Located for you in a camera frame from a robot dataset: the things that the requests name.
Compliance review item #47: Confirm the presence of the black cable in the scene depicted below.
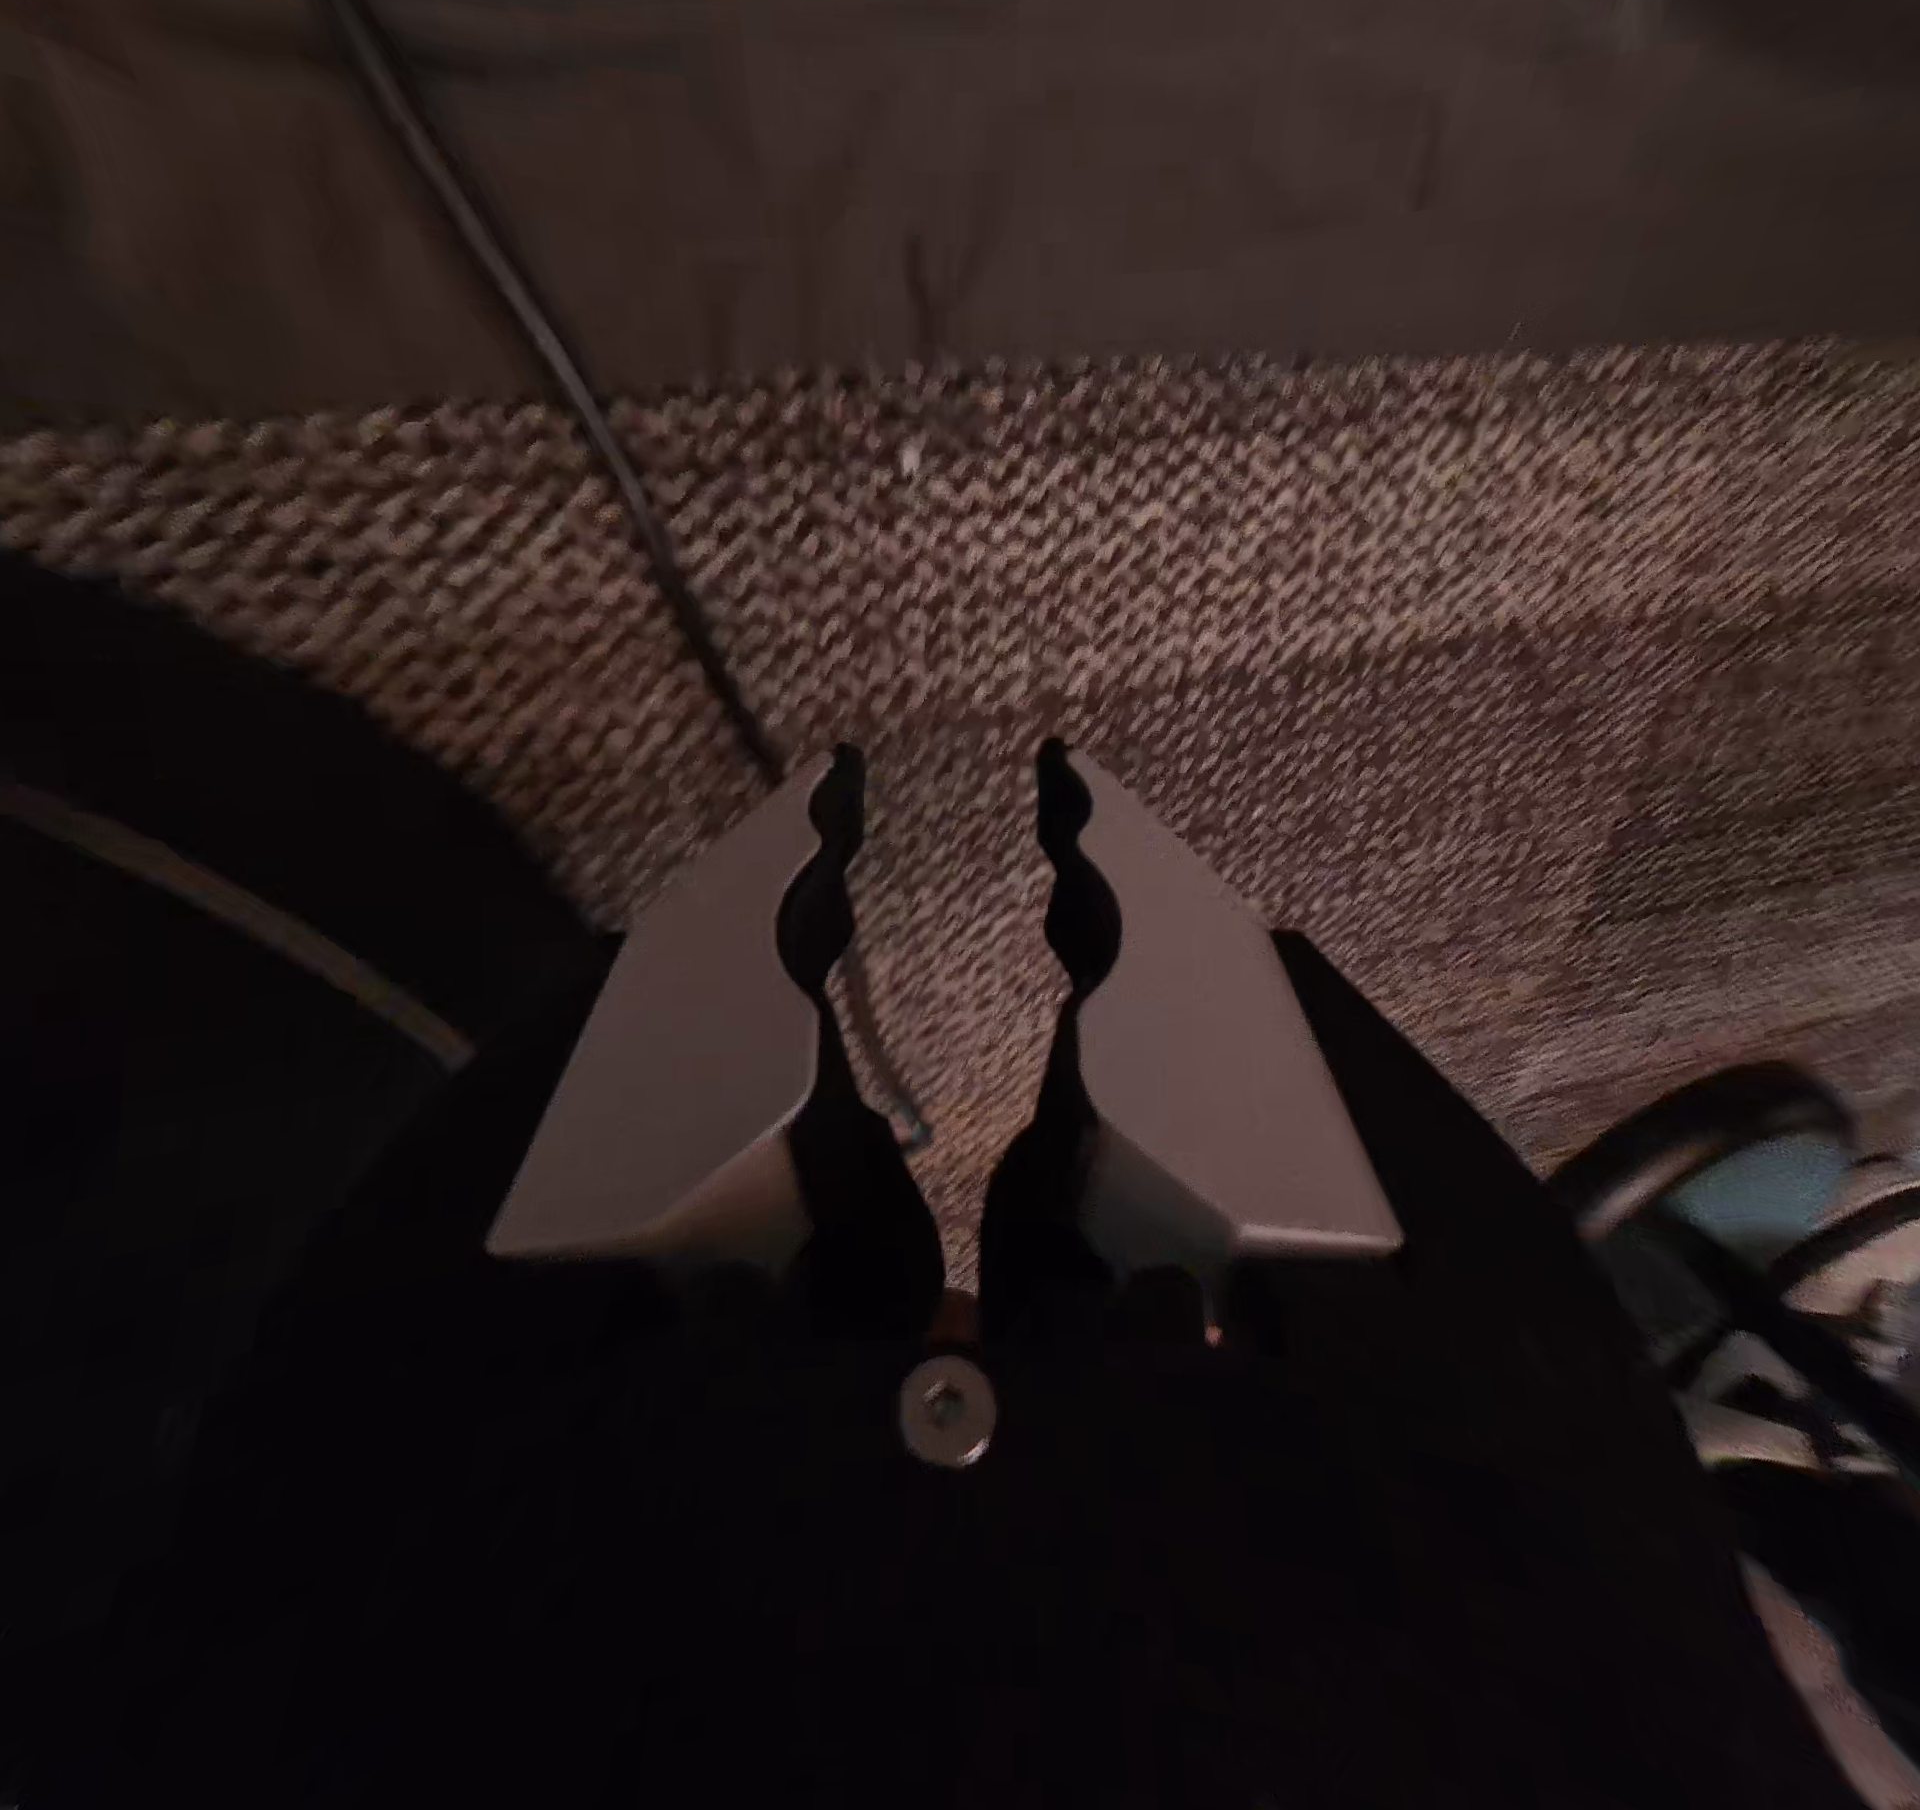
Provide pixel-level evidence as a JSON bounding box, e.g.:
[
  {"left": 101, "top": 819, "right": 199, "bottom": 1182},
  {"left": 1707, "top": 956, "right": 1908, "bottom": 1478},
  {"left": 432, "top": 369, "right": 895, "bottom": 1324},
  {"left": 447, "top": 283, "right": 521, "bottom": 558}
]
[{"left": 278, "top": 0, "right": 937, "bottom": 1147}]

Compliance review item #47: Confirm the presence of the dark cloth with grey stripe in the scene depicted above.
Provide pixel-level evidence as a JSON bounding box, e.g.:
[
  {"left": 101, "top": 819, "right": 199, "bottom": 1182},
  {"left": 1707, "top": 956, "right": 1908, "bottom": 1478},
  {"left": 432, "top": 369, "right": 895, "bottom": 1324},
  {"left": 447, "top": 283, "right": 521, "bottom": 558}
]
[{"left": 0, "top": 546, "right": 641, "bottom": 1810}]

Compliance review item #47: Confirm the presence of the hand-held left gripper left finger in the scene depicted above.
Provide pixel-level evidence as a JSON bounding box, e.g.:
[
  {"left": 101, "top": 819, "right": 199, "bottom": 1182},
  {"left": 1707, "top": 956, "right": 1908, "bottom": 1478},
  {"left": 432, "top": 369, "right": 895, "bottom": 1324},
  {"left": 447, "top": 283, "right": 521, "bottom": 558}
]
[{"left": 483, "top": 745, "right": 944, "bottom": 1335}]

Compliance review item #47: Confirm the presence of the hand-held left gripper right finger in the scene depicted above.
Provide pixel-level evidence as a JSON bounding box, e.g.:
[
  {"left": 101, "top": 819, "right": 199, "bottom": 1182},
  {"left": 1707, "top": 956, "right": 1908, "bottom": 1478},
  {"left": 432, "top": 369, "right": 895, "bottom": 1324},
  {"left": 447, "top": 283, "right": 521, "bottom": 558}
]
[{"left": 978, "top": 737, "right": 1408, "bottom": 1335}]

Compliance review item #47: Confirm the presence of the woven beige rug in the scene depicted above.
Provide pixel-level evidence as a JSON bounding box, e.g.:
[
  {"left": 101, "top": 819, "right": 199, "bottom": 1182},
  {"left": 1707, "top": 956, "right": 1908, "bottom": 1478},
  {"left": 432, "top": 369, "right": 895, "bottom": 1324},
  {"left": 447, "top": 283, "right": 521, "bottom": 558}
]
[{"left": 0, "top": 339, "right": 1920, "bottom": 1250}]

